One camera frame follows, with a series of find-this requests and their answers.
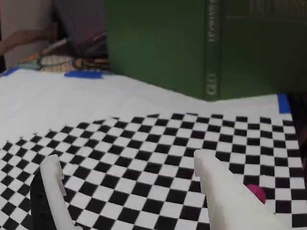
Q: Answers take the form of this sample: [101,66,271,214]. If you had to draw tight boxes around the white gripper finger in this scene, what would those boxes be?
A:
[193,149,295,230]

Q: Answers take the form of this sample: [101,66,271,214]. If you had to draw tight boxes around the patterned colourful cloth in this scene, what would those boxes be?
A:
[19,54,111,72]

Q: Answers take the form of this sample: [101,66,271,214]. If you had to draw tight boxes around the green box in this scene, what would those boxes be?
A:
[105,0,307,103]

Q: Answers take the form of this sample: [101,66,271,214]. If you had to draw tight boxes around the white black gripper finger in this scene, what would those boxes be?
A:
[30,154,75,230]

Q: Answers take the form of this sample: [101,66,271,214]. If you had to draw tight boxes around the black white checkerboard paper mat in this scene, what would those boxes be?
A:
[0,69,307,230]

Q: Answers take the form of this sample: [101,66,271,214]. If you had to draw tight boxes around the person bare forearm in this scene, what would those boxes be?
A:
[0,25,58,55]

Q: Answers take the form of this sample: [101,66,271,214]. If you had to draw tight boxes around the pink faceted ball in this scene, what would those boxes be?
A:
[246,184,267,205]

